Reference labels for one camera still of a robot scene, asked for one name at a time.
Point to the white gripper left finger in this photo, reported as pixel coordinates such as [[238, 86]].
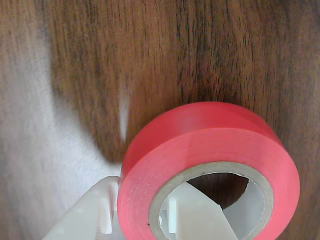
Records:
[[90, 207]]

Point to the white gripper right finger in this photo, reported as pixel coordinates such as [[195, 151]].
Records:
[[195, 217]]

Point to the red tape roll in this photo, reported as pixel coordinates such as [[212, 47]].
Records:
[[200, 140]]

